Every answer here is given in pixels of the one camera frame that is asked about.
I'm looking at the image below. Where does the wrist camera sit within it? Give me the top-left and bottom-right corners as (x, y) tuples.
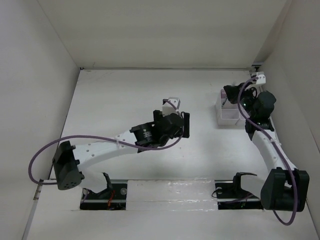
(251, 71), (266, 87)
(162, 97), (181, 116)

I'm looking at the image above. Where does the white compartment organizer box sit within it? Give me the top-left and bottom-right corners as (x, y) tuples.
(215, 89), (246, 127)

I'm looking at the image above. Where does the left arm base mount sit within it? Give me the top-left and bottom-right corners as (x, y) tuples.
(79, 172), (128, 211)

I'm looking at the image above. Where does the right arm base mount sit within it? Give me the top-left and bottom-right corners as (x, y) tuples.
(211, 172), (263, 210)

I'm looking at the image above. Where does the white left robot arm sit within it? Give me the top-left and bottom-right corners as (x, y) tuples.
(52, 110), (185, 199)

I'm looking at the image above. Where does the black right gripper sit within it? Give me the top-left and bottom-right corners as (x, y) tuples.
(223, 81), (257, 118)

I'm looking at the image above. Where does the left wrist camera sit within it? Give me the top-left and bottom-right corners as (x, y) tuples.
(162, 97), (181, 116)

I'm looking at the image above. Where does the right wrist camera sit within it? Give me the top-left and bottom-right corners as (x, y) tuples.
(251, 71), (266, 87)

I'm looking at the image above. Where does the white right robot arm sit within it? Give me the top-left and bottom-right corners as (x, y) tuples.
(211, 80), (310, 213)

